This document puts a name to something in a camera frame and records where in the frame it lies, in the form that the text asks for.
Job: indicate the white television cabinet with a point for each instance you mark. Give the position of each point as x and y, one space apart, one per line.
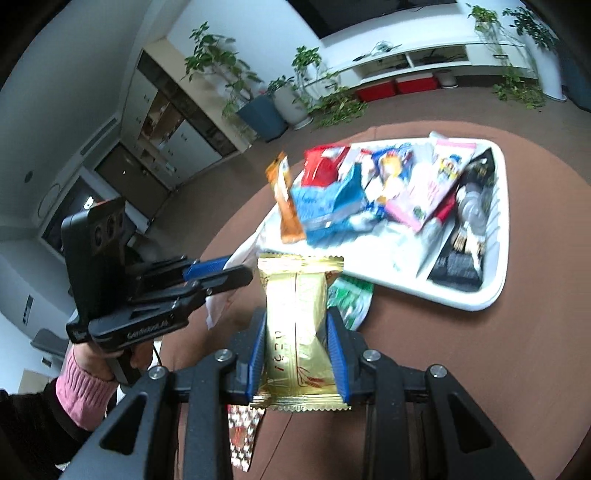
438 48

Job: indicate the plant in tall white pot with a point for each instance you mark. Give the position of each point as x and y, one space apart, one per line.
551 74

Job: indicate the black snack packet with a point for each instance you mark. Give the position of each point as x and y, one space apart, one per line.
466 258

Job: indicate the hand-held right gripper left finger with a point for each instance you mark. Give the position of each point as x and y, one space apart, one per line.
258 355

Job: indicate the brown door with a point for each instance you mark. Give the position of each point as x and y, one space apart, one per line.
134 180

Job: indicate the black television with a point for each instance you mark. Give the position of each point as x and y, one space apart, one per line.
369 14

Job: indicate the red storage box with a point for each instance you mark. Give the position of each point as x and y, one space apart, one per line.
415 84
375 91

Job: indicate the green snack packet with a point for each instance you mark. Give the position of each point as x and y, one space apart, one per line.
353 297

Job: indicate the person's left forearm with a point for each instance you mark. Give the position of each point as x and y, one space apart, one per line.
83 392

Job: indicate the red fruit print snack packet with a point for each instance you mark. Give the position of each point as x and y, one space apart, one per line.
244 434

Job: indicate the plant in white round pot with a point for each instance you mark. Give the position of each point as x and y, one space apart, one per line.
291 108

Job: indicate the trailing green plant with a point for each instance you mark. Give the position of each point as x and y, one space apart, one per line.
341 108

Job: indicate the white and red snack packet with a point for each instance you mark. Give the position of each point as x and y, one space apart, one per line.
434 228

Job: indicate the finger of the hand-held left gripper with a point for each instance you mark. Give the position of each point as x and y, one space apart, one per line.
207 268
231 277

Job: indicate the wooden cupboard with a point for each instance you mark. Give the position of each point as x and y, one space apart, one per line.
194 134

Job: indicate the pink snack packet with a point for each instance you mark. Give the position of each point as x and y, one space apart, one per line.
415 203

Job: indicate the light blue snack packet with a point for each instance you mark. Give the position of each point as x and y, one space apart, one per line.
323 203

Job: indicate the white plastic tray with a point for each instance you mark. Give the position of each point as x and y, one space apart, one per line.
489 258

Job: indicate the long white snack packet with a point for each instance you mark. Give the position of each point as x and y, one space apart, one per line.
217 309

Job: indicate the large red snack packet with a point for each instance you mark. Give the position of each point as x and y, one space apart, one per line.
323 166

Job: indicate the long orange snack packet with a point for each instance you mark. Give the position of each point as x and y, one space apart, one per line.
286 207

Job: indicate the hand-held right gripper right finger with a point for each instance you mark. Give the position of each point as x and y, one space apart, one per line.
337 355

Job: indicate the leafy vine plant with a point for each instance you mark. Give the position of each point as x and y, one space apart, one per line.
519 92

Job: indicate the gold snack packet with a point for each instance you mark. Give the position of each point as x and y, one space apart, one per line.
295 323

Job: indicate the person's left hand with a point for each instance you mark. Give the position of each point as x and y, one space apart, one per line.
92 362

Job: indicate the blue and orange snack packet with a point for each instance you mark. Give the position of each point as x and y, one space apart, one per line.
392 170

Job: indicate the small white pot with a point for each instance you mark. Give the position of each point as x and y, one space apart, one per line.
447 79

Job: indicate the plant in dark blue pot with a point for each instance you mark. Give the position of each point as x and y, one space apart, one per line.
263 117

